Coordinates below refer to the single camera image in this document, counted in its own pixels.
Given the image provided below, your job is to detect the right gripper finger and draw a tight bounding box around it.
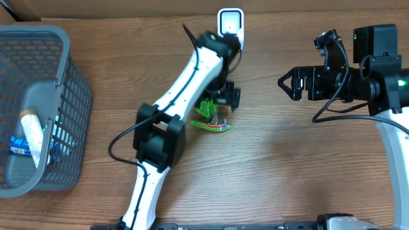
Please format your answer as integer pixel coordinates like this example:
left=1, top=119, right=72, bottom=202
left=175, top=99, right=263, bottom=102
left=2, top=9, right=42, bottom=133
left=277, top=66, right=302, bottom=84
left=278, top=79, right=302, bottom=101

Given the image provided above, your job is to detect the green snack bag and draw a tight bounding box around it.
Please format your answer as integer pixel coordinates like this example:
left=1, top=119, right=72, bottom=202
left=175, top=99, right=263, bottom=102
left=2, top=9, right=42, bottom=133
left=190, top=98, right=233, bottom=132

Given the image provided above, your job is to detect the white tube gold cap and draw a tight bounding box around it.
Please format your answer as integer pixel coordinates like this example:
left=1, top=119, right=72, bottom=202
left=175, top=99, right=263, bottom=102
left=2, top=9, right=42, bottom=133
left=20, top=109, right=44, bottom=167

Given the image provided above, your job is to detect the blue snack bar wrapper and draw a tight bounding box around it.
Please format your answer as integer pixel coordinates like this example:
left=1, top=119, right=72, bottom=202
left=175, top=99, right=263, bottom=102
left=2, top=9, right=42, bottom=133
left=9, top=135, right=31, bottom=157

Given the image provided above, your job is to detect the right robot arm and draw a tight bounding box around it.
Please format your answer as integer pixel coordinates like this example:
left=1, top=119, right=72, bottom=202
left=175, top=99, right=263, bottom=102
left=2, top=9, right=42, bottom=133
left=277, top=24, right=408, bottom=229

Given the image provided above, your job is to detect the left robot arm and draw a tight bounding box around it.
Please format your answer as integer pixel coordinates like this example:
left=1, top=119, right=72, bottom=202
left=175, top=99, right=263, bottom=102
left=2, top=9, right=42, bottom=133
left=112, top=29, right=244, bottom=229

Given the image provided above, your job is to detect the white barcode scanner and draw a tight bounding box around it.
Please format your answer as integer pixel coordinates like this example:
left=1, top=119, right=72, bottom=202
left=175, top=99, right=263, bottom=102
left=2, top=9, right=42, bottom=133
left=217, top=8, right=245, bottom=50

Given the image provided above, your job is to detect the grey plastic mesh basket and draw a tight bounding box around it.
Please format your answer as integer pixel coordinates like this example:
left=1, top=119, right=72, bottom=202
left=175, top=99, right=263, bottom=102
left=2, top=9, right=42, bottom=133
left=1, top=25, right=93, bottom=199

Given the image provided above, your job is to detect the cardboard back panel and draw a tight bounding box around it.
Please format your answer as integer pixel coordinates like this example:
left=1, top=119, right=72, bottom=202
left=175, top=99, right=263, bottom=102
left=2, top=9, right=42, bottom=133
left=5, top=0, right=408, bottom=20

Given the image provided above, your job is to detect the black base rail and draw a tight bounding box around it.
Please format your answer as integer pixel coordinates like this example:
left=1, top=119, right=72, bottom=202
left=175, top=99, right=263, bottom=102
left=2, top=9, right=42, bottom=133
left=91, top=220, right=320, bottom=230

